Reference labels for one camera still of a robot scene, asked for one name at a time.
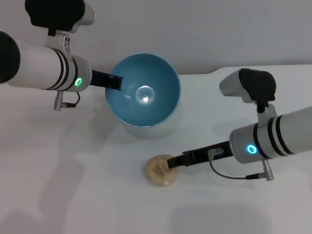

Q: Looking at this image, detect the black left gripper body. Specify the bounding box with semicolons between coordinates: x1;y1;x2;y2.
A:
90;69;112;89

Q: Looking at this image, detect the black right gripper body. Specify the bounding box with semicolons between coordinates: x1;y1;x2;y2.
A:
182;140;235;168

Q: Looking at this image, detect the beige egg yolk pastry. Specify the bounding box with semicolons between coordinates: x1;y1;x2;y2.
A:
146;154;178;188

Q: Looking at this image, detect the blue bowl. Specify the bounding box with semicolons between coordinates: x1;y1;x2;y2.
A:
105;53;182;128

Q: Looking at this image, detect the left gripper cable with plug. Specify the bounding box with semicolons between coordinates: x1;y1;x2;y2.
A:
53;91;81;112

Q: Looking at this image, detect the gripper cable with plug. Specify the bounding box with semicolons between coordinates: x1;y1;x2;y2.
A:
208;148;275;182
53;91;81;112

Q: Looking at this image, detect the right gripper cable with plug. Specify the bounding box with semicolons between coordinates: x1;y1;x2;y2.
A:
208;148;275;182

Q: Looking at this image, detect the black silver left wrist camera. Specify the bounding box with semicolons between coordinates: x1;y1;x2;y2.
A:
24;0;97;58

